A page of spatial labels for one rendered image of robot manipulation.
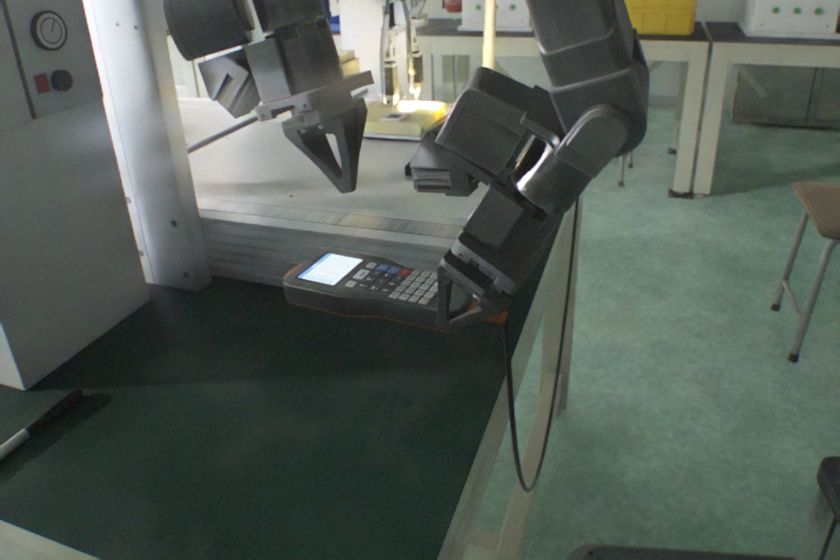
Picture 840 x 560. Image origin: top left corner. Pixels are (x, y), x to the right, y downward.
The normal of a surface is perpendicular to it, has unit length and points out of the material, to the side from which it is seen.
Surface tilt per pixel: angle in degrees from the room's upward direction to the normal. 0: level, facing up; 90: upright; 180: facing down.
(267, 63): 90
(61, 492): 0
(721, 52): 90
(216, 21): 95
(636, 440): 0
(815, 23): 90
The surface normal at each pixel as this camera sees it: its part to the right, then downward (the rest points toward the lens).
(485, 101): -0.29, 0.65
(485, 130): -0.07, 0.26
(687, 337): -0.04, -0.91
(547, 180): -0.44, 0.37
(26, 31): 0.94, 0.11
